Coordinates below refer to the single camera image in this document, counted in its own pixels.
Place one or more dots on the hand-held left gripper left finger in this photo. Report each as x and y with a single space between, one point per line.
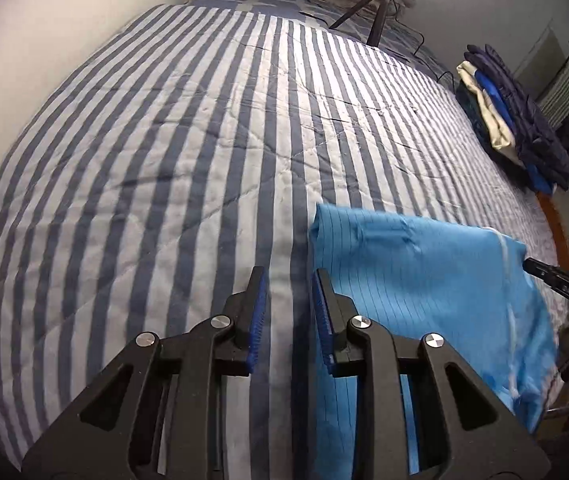
257 320

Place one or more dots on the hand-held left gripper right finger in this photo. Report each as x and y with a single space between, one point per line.
323 320

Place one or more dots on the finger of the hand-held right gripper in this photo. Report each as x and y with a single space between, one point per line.
554 282

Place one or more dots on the light blue coat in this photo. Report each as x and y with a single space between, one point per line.
439 285

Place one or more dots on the folded blue garment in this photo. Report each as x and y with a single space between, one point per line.
539 180

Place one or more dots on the folded navy jacket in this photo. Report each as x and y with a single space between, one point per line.
539 130

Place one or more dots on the folded cream garment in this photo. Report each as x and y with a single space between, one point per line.
499 130

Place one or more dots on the striped towel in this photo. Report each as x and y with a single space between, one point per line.
562 95

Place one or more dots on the folded dark teal garment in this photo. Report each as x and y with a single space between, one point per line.
472 110

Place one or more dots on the blue white striped blanket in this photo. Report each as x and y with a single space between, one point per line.
139 160

